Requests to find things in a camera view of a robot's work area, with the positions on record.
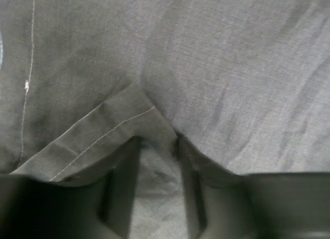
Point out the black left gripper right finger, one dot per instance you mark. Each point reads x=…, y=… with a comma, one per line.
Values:
x=215, y=198

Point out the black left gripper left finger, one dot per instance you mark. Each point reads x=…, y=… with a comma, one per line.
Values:
x=121, y=178

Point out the grey cloth placemat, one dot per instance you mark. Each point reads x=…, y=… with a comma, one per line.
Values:
x=246, y=81

